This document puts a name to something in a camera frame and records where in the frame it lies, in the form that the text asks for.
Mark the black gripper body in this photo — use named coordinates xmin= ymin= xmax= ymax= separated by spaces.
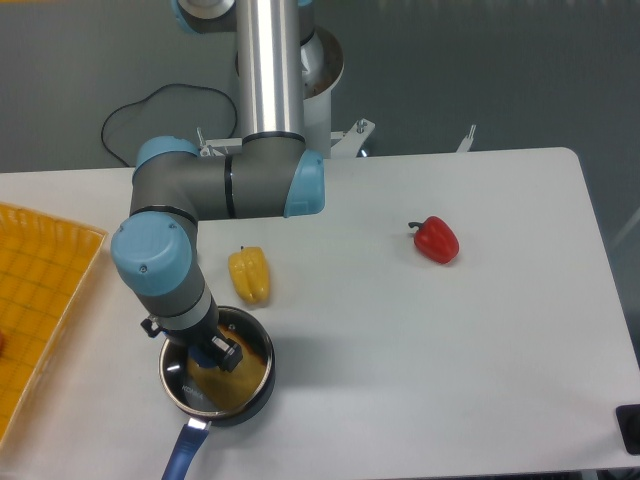
xmin=163 ymin=309 xmax=219 ymax=355

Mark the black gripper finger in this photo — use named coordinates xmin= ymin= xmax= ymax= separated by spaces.
xmin=211 ymin=336 xmax=243 ymax=372

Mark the glass pot lid blue knob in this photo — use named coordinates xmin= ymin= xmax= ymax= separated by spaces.
xmin=158 ymin=306 xmax=276 ymax=420

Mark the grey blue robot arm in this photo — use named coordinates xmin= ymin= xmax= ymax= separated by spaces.
xmin=110 ymin=1 xmax=325 ymax=371

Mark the yellow bell pepper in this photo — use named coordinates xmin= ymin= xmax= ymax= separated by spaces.
xmin=228 ymin=246 xmax=271 ymax=305

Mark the yellow plastic basket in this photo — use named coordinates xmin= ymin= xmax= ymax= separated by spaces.
xmin=1 ymin=203 xmax=108 ymax=443

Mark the red bell pepper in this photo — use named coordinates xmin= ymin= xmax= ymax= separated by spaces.
xmin=408 ymin=216 xmax=460 ymax=264

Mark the black object table corner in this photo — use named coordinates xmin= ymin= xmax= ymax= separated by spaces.
xmin=615 ymin=404 xmax=640 ymax=455

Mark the dark pot blue handle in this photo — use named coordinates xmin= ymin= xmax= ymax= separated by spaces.
xmin=158 ymin=307 xmax=277 ymax=480

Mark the white metal bracket left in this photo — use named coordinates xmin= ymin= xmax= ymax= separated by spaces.
xmin=196 ymin=127 xmax=242 ymax=157

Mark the black cable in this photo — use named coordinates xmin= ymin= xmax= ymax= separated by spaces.
xmin=100 ymin=83 xmax=239 ymax=168

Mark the white bracket right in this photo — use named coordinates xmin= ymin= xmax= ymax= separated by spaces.
xmin=456 ymin=124 xmax=477 ymax=153

